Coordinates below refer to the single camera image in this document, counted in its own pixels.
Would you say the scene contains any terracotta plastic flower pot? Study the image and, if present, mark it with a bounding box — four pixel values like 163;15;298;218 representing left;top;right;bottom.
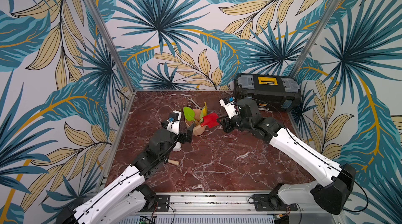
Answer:
185;109;206;136

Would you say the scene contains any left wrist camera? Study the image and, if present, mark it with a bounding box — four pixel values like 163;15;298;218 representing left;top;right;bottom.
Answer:
166;110;182;135

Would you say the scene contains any yellow toy shovel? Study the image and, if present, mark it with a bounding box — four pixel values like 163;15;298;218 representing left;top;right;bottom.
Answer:
202;102;208;115

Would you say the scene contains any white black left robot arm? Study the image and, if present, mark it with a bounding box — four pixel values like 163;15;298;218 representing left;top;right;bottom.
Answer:
56;121;194;224

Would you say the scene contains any green toy trowel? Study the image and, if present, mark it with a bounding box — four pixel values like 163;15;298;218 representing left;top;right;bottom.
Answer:
183;107;196;121

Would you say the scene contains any aluminium corner post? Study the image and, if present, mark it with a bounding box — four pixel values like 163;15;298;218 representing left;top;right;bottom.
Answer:
84;0;136;96
288;0;342;78

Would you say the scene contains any red toy shovel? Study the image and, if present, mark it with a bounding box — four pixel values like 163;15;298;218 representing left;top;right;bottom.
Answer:
200;113;219;128

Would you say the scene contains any aluminium corner post left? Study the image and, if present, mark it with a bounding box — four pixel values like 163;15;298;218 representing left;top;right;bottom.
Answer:
84;0;136;96

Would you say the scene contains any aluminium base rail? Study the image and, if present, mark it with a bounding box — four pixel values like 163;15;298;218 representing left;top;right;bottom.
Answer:
75;190;334;224

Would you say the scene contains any green toy rake wooden handle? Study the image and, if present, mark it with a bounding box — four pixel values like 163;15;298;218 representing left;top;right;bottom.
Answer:
167;159;180;166

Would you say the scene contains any black deli toolbox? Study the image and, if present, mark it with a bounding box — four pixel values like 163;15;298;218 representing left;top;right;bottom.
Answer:
233;73;301;112

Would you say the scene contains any aluminium corner post right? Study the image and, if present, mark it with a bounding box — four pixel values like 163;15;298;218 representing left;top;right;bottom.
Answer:
288;0;342;78

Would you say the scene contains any white trigger spray bottle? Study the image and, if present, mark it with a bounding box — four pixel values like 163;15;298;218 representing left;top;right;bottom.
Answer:
161;120;183;152

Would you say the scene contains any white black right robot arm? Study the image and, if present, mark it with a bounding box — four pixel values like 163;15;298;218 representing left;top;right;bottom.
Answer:
217;97;356;215

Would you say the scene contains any silver open-end wrench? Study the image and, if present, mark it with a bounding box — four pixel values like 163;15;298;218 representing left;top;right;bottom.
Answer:
188;98;202;110

